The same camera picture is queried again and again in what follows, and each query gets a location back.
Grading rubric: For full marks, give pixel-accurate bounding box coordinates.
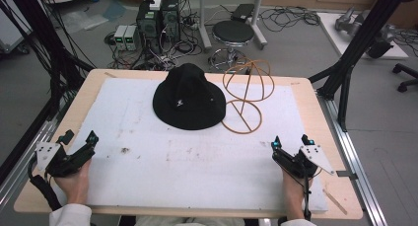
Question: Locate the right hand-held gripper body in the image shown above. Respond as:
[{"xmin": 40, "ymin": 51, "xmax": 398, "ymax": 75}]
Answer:
[{"xmin": 271, "ymin": 144, "xmax": 336, "ymax": 180}]

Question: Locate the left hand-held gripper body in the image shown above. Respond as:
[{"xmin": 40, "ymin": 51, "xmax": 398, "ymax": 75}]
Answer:
[{"xmin": 35, "ymin": 141, "xmax": 97, "ymax": 179}]

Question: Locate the person's left hand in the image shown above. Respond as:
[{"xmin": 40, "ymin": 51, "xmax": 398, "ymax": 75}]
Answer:
[{"xmin": 53, "ymin": 158, "xmax": 94, "ymax": 206}]

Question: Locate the person's right hand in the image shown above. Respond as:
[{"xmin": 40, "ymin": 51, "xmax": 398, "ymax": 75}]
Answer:
[{"xmin": 281, "ymin": 168, "xmax": 314, "ymax": 221}]

